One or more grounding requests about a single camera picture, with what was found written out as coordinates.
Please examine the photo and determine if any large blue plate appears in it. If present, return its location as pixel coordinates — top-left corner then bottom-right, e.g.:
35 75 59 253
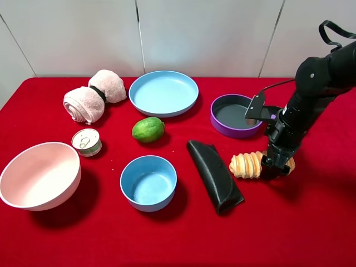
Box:
128 71 199 118

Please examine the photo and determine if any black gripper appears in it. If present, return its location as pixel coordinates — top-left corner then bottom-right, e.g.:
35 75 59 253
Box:
260 110 309 178

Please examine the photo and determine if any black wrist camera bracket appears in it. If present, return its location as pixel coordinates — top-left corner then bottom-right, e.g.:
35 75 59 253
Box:
245 92 281 125

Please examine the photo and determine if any ridged bread loaf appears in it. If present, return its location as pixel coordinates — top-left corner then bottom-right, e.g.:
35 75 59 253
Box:
229 151 296 179

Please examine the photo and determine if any green lime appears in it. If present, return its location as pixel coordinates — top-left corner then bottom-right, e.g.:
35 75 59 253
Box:
132 117 165 143

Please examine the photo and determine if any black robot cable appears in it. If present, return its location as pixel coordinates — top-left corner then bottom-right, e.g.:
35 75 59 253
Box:
258 20 356 97

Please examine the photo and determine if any black glasses case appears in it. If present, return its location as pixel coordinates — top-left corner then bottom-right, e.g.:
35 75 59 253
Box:
186 140 244 214

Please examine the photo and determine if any pink bowl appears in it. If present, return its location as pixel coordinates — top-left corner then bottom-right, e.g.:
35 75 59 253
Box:
1 142 81 211

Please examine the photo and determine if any small tin can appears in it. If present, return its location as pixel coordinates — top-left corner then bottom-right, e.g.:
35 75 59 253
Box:
71 128 102 157

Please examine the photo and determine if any purple toy saucepan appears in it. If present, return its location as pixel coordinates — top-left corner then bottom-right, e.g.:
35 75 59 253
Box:
210 94 263 139

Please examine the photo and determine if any rolled pink towel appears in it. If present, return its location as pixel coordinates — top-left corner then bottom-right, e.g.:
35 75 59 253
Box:
63 70 127 125

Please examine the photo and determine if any small blue bowl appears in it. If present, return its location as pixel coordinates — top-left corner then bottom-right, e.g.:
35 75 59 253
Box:
120 155 177 212

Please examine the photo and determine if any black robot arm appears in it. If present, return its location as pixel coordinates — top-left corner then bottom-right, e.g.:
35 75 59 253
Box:
259 42 355 180

